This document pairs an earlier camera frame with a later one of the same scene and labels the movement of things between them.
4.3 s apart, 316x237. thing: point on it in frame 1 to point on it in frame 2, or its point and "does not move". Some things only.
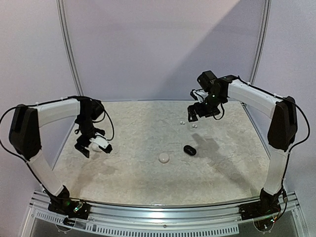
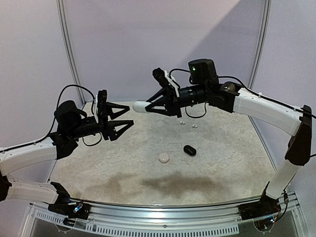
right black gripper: [197, 109] to [173, 101]
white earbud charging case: [96, 147] to [139, 106]
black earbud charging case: [189, 150] does not move
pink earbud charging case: [163, 157] does not move
